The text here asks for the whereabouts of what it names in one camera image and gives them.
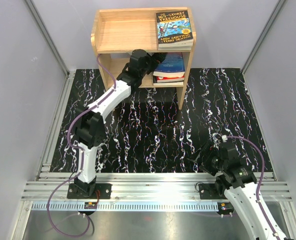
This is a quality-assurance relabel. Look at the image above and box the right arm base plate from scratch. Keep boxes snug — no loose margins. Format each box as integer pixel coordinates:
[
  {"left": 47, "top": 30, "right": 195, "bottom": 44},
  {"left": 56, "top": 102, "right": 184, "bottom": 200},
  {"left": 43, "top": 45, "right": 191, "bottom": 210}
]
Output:
[{"left": 194, "top": 182, "right": 226, "bottom": 200}]

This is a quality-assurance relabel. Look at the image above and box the purple 117-storey treehouse book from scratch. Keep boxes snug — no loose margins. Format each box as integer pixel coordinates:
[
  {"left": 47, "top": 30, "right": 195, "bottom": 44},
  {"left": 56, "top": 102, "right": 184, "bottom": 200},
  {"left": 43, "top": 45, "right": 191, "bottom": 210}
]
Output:
[{"left": 157, "top": 40, "right": 194, "bottom": 51}]

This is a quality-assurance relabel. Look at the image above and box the light wooden bookshelf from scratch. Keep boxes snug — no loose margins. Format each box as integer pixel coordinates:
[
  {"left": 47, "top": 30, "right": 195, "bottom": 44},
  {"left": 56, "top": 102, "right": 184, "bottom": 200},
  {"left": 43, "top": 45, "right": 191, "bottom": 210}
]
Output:
[{"left": 90, "top": 6, "right": 198, "bottom": 111}]

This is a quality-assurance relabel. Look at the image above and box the slotted cable duct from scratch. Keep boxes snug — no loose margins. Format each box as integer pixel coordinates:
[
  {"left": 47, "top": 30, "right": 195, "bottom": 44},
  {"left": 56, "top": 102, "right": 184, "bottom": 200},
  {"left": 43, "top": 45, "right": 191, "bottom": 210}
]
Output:
[{"left": 32, "top": 201, "right": 219, "bottom": 212}]

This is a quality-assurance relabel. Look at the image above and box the red 13-storey treehouse book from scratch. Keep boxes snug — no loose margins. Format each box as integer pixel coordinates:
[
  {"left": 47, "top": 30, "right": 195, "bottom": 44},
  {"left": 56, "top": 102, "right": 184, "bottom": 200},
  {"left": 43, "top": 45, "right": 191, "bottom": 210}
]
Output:
[{"left": 154, "top": 76, "right": 185, "bottom": 83}]

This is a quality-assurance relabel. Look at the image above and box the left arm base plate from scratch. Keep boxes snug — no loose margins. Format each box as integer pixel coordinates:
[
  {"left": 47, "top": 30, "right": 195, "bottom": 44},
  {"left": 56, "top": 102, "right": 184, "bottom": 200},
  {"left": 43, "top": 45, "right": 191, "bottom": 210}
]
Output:
[{"left": 67, "top": 183, "right": 113, "bottom": 200}]

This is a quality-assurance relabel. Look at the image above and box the blue sunset cover book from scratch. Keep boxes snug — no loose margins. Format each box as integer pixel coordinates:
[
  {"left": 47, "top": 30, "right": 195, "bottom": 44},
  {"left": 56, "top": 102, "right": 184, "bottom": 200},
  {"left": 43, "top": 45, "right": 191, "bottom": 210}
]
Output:
[{"left": 153, "top": 52, "right": 185, "bottom": 78}]

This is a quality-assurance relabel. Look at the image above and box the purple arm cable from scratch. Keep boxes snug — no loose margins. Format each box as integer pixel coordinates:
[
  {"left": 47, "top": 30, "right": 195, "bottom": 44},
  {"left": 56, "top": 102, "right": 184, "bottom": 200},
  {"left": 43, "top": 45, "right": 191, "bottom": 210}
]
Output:
[
  {"left": 192, "top": 134, "right": 279, "bottom": 236},
  {"left": 46, "top": 54, "right": 118, "bottom": 238}
]

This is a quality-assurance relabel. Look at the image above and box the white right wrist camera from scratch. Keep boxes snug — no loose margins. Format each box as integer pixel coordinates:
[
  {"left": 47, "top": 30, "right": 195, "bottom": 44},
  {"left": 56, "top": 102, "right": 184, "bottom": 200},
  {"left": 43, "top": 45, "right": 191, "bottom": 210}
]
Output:
[{"left": 220, "top": 134, "right": 229, "bottom": 143}]

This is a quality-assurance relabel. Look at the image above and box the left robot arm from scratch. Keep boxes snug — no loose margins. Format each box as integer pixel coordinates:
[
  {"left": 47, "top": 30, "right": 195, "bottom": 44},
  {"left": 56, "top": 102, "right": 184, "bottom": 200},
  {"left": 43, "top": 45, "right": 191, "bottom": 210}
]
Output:
[{"left": 67, "top": 49, "right": 166, "bottom": 199}]

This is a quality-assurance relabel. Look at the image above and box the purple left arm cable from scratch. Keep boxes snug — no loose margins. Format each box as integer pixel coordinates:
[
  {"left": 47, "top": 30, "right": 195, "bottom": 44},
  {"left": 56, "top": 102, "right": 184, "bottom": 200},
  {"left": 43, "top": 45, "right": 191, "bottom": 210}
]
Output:
[{"left": 46, "top": 54, "right": 118, "bottom": 238}]

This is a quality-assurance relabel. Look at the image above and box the grey-blue dark cover book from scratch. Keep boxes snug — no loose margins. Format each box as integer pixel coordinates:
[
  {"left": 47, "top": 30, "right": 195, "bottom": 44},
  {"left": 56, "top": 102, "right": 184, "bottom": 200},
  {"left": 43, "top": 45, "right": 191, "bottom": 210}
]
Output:
[{"left": 153, "top": 76, "right": 184, "bottom": 86}]

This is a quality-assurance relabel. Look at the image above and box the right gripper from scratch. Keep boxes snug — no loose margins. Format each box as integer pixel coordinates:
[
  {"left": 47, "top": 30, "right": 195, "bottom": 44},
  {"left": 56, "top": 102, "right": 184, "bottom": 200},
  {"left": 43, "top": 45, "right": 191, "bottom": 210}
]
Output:
[{"left": 187, "top": 141, "right": 227, "bottom": 177}]

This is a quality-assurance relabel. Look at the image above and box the aluminium mounting rail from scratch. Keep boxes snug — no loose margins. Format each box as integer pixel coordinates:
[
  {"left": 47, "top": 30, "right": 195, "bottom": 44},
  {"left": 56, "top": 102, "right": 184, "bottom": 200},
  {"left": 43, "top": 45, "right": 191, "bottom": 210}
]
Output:
[{"left": 21, "top": 172, "right": 293, "bottom": 203}]

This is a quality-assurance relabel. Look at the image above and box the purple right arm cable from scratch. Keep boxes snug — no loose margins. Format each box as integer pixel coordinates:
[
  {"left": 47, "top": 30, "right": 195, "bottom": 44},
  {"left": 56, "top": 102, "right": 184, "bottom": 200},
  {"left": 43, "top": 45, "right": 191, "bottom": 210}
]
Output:
[{"left": 192, "top": 134, "right": 279, "bottom": 236}]

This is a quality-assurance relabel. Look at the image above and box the black 169-storey treehouse book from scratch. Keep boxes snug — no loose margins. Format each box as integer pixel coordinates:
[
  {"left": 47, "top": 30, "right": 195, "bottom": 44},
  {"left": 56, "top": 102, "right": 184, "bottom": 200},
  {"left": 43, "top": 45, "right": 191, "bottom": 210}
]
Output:
[{"left": 156, "top": 10, "right": 194, "bottom": 45}]

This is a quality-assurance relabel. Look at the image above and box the black marble pattern mat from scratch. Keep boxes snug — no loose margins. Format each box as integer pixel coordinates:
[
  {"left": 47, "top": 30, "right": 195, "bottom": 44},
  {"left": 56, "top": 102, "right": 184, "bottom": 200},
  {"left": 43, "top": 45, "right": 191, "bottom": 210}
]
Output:
[{"left": 49, "top": 67, "right": 274, "bottom": 174}]

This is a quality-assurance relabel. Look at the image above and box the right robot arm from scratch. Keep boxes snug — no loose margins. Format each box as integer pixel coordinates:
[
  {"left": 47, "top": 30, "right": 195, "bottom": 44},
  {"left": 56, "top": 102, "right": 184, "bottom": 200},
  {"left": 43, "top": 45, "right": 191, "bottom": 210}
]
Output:
[{"left": 189, "top": 141, "right": 288, "bottom": 240}]

